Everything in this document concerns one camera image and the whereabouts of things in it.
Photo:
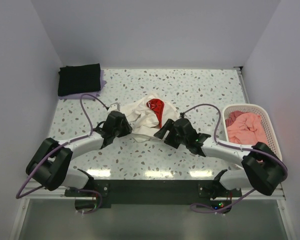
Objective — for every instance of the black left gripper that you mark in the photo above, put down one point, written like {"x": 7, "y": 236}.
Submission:
{"x": 127, "y": 128}

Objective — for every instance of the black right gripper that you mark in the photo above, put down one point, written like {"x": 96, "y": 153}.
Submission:
{"x": 160, "y": 134}

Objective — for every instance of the white t shirt red print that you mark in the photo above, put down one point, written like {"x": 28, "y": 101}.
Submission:
{"x": 147, "y": 115}

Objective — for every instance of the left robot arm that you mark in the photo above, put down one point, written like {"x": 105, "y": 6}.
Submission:
{"x": 50, "y": 164}

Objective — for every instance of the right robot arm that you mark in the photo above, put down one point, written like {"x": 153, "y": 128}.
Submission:
{"x": 260, "y": 168}

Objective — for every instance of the folded purple t shirt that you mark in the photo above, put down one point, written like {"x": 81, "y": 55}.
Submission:
{"x": 85, "y": 89}

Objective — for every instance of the folded black t shirt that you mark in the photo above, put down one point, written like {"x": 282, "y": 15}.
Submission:
{"x": 69, "y": 75}

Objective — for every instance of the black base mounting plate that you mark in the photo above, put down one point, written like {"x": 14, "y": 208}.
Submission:
{"x": 152, "y": 192}

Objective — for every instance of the pink t shirt in basket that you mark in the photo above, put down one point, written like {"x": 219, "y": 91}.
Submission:
{"x": 245, "y": 128}

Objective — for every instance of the white plastic laundry basket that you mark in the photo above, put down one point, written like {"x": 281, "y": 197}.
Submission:
{"x": 265, "y": 122}

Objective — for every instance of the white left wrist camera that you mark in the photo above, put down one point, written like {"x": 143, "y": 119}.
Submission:
{"x": 114, "y": 107}

